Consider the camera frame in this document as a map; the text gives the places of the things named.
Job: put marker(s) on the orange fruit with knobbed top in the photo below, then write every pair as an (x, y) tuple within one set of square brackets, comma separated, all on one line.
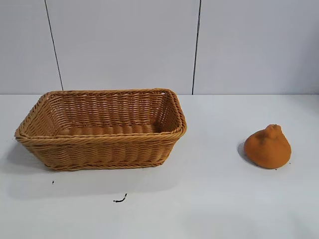
[(268, 152)]

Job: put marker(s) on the tan woven wicker basket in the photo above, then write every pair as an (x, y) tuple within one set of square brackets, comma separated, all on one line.
[(99, 152)]

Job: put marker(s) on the curved black scrap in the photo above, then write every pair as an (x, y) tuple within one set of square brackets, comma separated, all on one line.
[(121, 199)]

